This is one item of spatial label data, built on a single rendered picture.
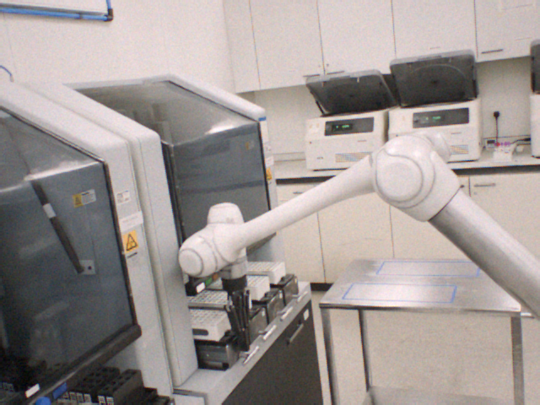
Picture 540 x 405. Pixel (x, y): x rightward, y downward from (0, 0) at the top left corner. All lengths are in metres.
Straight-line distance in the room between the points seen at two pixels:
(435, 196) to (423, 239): 2.65
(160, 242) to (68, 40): 1.68
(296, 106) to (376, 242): 1.34
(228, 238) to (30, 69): 1.63
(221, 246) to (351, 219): 2.58
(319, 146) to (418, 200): 2.74
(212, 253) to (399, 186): 0.51
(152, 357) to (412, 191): 0.80
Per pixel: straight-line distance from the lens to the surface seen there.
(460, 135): 3.71
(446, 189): 1.23
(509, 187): 3.74
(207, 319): 1.74
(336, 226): 3.98
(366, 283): 1.99
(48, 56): 2.91
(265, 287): 2.00
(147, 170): 1.50
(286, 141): 4.66
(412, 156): 1.18
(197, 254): 1.40
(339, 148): 3.86
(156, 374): 1.57
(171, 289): 1.59
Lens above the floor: 1.52
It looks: 12 degrees down
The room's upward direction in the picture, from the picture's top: 7 degrees counter-clockwise
